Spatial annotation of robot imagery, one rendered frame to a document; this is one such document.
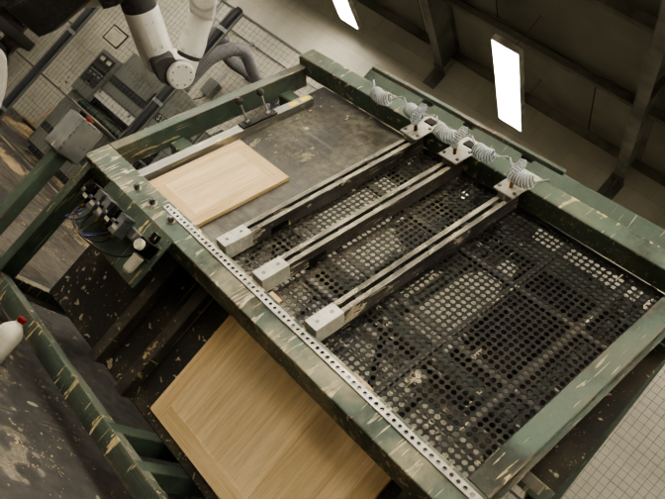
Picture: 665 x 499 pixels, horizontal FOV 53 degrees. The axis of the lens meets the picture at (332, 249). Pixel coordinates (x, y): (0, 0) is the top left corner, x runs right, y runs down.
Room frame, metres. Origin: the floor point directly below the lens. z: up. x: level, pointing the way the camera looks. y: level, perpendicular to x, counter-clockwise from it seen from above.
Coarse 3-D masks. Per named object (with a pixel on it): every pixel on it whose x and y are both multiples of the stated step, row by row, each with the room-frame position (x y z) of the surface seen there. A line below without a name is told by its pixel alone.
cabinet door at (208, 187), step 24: (240, 144) 3.07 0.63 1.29; (192, 168) 2.95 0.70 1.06; (216, 168) 2.95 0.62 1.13; (240, 168) 2.95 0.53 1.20; (264, 168) 2.94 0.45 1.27; (168, 192) 2.84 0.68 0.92; (192, 192) 2.84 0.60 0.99; (216, 192) 2.84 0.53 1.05; (240, 192) 2.83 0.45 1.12; (264, 192) 2.85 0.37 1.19; (192, 216) 2.73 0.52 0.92; (216, 216) 2.74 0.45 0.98
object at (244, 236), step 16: (416, 112) 2.87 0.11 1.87; (416, 128) 2.94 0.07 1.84; (432, 128) 2.97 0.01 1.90; (400, 144) 2.96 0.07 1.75; (416, 144) 2.97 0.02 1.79; (368, 160) 2.88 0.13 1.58; (384, 160) 2.89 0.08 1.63; (400, 160) 2.96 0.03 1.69; (336, 176) 2.80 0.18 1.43; (352, 176) 2.80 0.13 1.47; (368, 176) 2.87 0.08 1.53; (304, 192) 2.73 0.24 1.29; (320, 192) 2.73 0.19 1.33; (336, 192) 2.79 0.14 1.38; (288, 208) 2.67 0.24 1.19; (304, 208) 2.71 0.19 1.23; (256, 224) 2.63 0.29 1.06; (272, 224) 2.63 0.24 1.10; (288, 224) 2.70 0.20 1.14; (224, 240) 2.55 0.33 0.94; (240, 240) 2.56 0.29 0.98; (256, 240) 2.62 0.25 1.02
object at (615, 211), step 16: (384, 80) 3.82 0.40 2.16; (416, 96) 3.69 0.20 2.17; (432, 112) 3.61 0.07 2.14; (464, 128) 3.49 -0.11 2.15; (496, 144) 3.38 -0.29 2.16; (512, 160) 3.30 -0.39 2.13; (544, 176) 3.20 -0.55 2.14; (560, 176) 3.17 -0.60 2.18; (576, 192) 3.11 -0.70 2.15; (592, 192) 3.08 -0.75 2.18; (608, 208) 3.02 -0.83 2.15; (624, 208) 2.99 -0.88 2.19; (624, 224) 2.96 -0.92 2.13; (640, 224) 2.93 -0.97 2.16; (416, 240) 3.28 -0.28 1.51; (656, 240) 2.88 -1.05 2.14; (400, 256) 3.25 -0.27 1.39; (608, 432) 2.85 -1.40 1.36; (496, 448) 2.21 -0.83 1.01; (592, 448) 2.86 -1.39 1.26; (528, 496) 2.58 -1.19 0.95; (560, 496) 2.90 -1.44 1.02
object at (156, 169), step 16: (304, 96) 3.30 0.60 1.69; (288, 112) 3.24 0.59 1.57; (240, 128) 3.12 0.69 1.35; (256, 128) 3.16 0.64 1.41; (208, 144) 3.04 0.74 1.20; (224, 144) 3.08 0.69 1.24; (160, 160) 2.96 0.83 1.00; (176, 160) 2.96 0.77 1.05; (192, 160) 3.02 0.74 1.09; (144, 176) 2.90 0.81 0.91
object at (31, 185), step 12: (48, 156) 2.82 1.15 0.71; (60, 156) 2.82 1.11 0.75; (36, 168) 2.82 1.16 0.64; (48, 168) 2.82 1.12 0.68; (24, 180) 2.83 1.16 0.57; (36, 180) 2.81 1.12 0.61; (48, 180) 2.85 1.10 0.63; (12, 192) 2.83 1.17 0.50; (24, 192) 2.81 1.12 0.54; (36, 192) 2.84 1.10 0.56; (12, 204) 2.80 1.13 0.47; (24, 204) 2.84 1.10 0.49; (0, 216) 2.81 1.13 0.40; (12, 216) 2.83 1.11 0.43; (0, 228) 2.83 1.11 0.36
